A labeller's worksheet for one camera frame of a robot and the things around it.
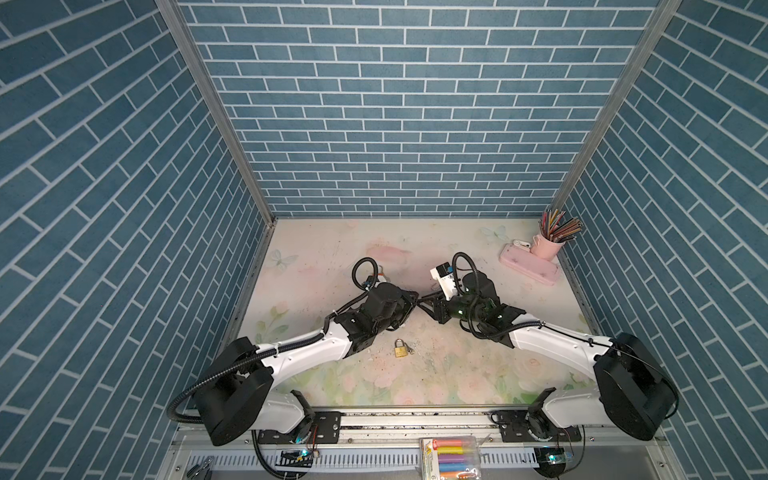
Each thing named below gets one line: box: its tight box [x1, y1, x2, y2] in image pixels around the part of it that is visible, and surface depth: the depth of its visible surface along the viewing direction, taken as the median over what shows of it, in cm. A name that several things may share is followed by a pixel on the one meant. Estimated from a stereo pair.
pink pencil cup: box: [530, 234, 566, 261], surface depth 107 cm
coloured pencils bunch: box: [540, 209, 584, 244], surface depth 104 cm
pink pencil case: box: [499, 243, 560, 286], surface depth 108 cm
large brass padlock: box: [394, 338, 408, 358], surface depth 88 cm
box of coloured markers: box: [419, 436, 482, 480], surface depth 70 cm
